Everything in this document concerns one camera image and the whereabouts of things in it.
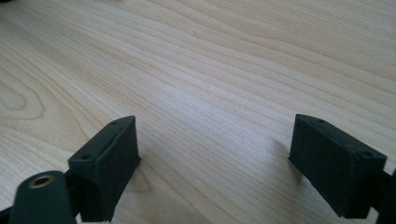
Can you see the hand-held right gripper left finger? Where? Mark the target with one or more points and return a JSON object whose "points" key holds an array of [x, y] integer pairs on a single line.
{"points": [[104, 169]]}

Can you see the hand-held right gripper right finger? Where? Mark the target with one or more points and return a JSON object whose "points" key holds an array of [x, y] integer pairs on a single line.
{"points": [[333, 168]]}

